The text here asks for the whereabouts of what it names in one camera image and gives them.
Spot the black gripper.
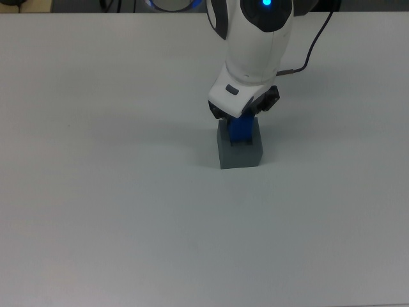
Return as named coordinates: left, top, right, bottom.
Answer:
left=208, top=85, right=281, bottom=122

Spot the blue block with knob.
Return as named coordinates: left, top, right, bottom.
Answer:
left=230, top=114, right=257, bottom=145

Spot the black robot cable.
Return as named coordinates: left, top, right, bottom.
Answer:
left=275, top=0, right=341, bottom=76

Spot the grey hollow cuboid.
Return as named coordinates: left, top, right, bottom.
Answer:
left=215, top=116, right=265, bottom=170

